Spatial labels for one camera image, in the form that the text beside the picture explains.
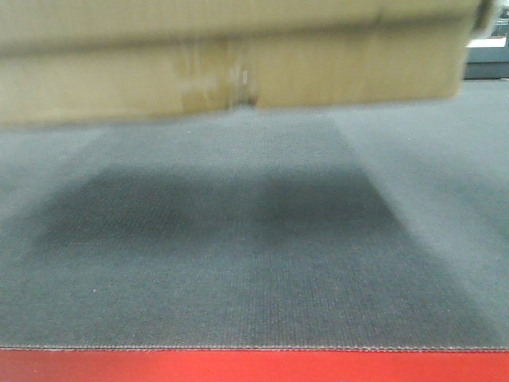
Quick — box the brown cardboard carton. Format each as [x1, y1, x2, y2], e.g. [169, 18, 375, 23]
[1, 1, 499, 127]

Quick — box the dark grey conveyor belt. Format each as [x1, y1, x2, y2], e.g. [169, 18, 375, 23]
[1, 80, 508, 350]

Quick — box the red conveyor edge frame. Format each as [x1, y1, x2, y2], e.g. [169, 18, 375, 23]
[1, 350, 508, 381]

